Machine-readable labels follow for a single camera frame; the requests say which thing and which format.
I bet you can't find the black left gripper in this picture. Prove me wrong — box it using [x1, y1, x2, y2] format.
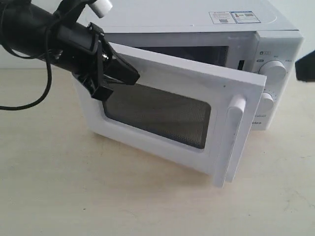
[49, 23, 140, 101]

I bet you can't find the white microwave door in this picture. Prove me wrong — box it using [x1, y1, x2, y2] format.
[74, 44, 266, 187]

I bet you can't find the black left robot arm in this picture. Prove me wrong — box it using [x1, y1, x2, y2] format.
[0, 0, 140, 101]

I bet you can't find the white microwave oven body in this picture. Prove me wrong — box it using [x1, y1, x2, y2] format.
[85, 0, 303, 130]

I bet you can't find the blue white warning sticker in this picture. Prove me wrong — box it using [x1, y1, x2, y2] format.
[209, 11, 261, 25]

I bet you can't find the white lower control knob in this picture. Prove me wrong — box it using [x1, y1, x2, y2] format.
[258, 92, 274, 112]

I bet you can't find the white control knob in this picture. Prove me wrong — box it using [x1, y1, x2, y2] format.
[258, 92, 274, 112]
[259, 60, 286, 84]

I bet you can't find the white upper control knob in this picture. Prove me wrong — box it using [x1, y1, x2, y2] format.
[259, 60, 286, 84]

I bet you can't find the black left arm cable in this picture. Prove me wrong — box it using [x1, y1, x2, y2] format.
[0, 44, 54, 111]

